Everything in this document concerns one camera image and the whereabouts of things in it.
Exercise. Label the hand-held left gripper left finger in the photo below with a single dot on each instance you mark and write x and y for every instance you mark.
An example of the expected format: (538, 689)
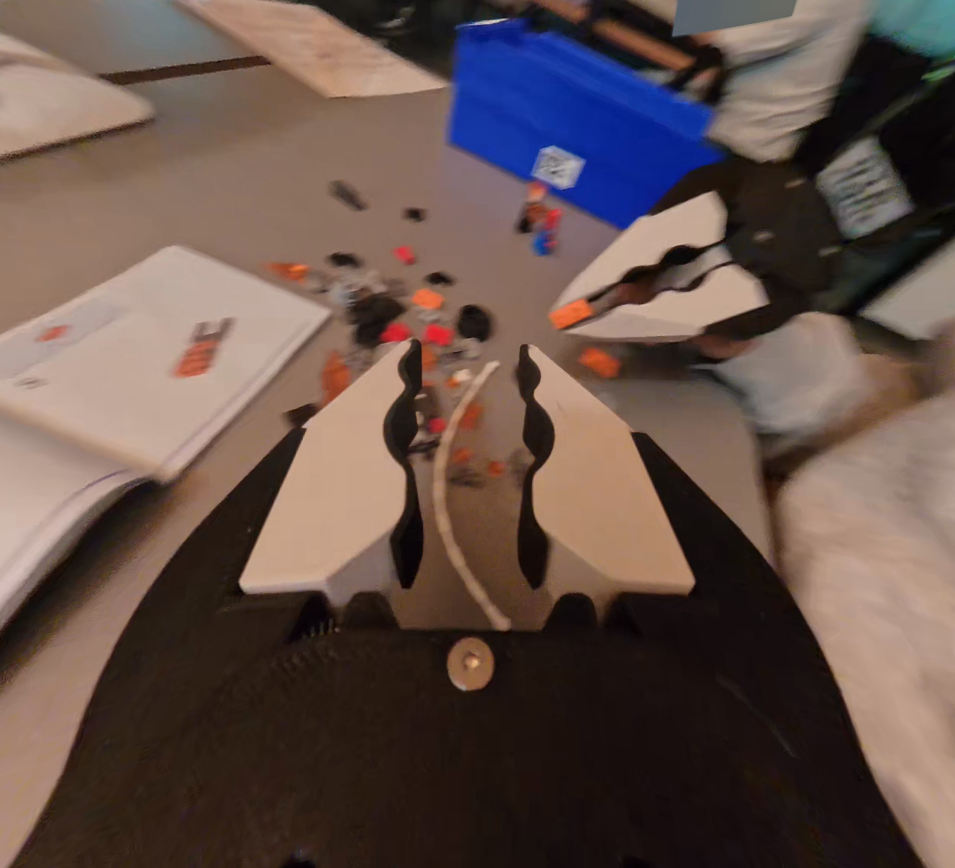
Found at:
(339, 480)

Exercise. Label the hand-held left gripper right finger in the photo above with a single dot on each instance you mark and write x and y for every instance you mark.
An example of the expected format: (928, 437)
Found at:
(597, 495)

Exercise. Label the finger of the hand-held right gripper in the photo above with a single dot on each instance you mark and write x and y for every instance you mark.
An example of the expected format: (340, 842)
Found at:
(656, 241)
(694, 308)

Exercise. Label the small orange lego plate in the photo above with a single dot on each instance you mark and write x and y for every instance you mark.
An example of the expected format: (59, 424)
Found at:
(570, 314)

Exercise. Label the pile of lego pieces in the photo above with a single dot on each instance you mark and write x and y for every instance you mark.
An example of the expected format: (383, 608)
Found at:
(373, 316)

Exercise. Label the red and blue lego minifigure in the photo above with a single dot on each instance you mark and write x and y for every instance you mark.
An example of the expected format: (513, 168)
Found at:
(548, 234)

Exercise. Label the flame lego minifigure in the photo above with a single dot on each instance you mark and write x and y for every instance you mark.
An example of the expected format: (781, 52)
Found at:
(534, 208)

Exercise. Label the smooth black lego tire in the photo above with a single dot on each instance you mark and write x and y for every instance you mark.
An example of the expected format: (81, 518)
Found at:
(474, 322)

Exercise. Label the lego instruction booklet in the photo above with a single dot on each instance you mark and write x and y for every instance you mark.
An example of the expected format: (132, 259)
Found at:
(149, 375)

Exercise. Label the small black lego slope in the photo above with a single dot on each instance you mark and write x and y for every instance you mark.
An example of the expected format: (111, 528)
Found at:
(412, 214)

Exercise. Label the blue plastic bin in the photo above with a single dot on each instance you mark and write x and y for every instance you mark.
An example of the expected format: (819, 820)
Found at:
(567, 99)

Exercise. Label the wooden bench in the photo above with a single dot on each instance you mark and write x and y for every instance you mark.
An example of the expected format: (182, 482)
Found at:
(619, 25)

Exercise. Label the person's white clothing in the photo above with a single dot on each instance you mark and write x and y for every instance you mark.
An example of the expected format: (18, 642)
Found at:
(873, 622)

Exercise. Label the pale wooden board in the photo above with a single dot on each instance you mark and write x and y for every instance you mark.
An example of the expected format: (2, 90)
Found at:
(313, 47)

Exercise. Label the white stand base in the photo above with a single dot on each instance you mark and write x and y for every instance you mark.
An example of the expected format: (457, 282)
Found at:
(52, 107)

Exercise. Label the dark grey lego bracket piece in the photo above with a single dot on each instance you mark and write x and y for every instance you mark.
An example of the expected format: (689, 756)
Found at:
(348, 195)

